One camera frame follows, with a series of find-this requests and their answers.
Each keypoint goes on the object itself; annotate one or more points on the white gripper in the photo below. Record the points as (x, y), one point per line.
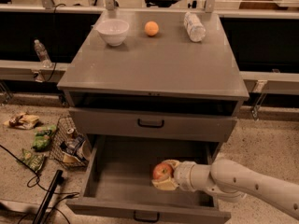
(183, 175)

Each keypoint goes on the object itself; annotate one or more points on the red apple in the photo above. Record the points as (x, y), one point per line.
(162, 170)

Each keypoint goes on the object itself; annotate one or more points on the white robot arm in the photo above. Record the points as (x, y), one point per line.
(227, 180)

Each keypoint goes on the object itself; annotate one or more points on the open grey lower drawer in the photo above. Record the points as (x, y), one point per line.
(117, 183)

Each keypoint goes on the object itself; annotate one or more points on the grey drawer cabinet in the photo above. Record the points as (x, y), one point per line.
(165, 73)

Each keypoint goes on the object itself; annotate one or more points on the closed grey upper drawer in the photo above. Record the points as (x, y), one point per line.
(153, 125)

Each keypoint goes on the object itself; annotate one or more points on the soda can in basket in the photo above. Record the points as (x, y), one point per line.
(71, 132)

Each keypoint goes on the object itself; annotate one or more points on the green chip bag upper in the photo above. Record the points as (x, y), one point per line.
(43, 137)

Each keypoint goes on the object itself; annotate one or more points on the green chip bag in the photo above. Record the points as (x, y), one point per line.
(32, 160)
(43, 137)

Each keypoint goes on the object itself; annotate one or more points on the green chip bag lower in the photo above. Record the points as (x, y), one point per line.
(32, 160)

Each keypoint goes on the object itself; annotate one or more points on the black bar on floor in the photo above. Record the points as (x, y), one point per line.
(49, 193)

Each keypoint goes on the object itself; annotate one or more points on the clear plastic water bottle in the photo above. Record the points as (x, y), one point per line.
(195, 29)

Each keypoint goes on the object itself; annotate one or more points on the orange fruit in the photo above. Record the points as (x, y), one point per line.
(151, 28)

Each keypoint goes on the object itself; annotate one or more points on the white bowl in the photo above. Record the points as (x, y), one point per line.
(113, 31)

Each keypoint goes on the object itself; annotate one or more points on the brown snack bag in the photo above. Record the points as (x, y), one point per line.
(22, 121)

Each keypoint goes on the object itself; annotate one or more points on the small water bottle on ledge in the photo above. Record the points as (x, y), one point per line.
(42, 54)

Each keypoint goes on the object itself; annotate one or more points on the wire mesh basket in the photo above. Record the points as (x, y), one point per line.
(69, 152)

